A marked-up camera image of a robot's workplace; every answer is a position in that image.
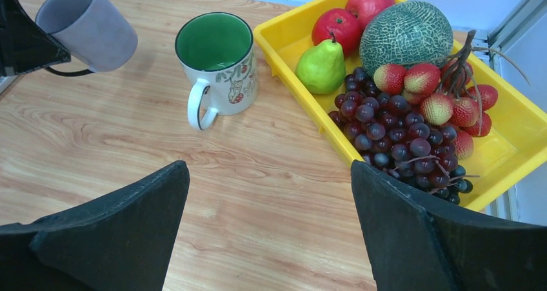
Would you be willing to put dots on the mauve mug black handle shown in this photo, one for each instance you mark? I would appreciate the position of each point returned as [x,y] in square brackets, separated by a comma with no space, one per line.
[93,31]

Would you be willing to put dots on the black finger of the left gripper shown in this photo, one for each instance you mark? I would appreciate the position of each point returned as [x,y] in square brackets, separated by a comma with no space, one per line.
[25,47]

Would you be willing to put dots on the green melon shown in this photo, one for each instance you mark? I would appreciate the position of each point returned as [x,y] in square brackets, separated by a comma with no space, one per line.
[406,33]

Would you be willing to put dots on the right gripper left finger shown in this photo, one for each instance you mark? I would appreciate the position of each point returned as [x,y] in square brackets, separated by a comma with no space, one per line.
[122,240]

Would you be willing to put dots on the dark purple grape bunch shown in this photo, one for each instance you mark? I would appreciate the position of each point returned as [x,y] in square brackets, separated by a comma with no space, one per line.
[393,136]

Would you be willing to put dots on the red apple lower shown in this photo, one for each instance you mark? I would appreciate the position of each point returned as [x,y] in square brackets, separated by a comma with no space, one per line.
[340,24]

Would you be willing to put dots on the red cherry cluster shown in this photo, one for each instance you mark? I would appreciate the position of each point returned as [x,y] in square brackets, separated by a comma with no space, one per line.
[445,96]

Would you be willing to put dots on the cream floral mug green inside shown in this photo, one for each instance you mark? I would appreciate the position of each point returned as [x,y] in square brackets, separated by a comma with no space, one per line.
[216,51]

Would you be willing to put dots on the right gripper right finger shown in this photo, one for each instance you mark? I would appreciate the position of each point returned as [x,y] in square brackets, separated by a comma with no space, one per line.
[416,241]

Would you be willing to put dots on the red apple upper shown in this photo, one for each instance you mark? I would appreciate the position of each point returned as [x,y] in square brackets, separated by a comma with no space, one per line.
[366,10]

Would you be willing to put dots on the green pear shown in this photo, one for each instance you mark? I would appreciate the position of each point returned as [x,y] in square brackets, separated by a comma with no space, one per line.
[321,68]

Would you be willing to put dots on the red apple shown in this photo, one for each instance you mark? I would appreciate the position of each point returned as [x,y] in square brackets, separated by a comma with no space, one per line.
[366,10]
[340,24]

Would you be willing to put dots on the yellow plastic bin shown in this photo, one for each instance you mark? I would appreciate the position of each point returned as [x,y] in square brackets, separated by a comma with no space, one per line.
[515,146]

